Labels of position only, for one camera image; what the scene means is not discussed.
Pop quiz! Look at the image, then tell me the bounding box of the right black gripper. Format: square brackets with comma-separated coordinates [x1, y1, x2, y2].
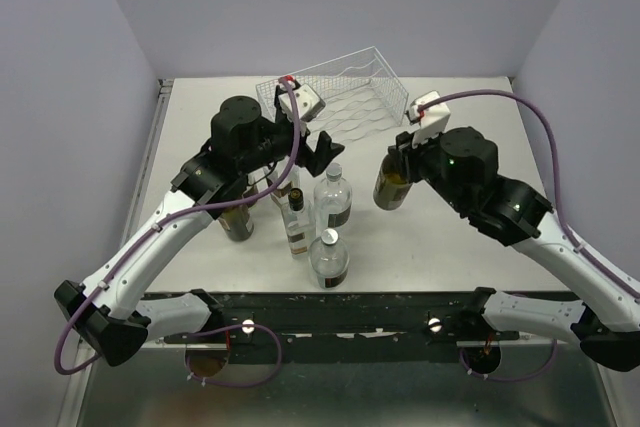
[388, 121, 468, 213]

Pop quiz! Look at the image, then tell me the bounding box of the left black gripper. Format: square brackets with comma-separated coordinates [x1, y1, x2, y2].
[239, 113, 346, 177]

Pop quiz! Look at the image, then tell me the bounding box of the green wine bottle brown label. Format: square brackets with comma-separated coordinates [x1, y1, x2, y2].
[373, 154, 412, 211]

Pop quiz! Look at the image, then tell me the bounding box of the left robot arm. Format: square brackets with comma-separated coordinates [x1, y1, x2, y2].
[54, 76, 344, 366]

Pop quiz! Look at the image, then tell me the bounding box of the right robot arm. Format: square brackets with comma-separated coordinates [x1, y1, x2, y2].
[388, 127, 639, 372]

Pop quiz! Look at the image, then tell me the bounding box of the clear round bottle back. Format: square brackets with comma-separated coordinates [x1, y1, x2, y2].
[313, 163, 352, 232]

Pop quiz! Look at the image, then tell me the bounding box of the small bottle brown label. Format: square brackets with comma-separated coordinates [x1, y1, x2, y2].
[270, 169, 300, 209]

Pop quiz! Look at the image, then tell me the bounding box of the clear bottle black cap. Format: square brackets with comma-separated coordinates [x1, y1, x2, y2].
[282, 187, 316, 257]

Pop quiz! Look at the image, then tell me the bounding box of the clear bottle silver cap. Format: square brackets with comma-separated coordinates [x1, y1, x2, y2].
[309, 228, 350, 290]

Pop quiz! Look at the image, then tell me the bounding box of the dark wine bottle left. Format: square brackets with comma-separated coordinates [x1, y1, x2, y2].
[218, 200, 257, 242]

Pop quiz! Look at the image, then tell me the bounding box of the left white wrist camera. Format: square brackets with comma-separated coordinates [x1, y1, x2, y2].
[274, 75, 326, 122]

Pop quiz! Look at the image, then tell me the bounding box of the white wire wine rack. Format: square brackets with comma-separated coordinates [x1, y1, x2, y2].
[254, 46, 410, 138]

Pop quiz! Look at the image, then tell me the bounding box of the black mounting rail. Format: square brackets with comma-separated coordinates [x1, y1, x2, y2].
[139, 289, 526, 366]

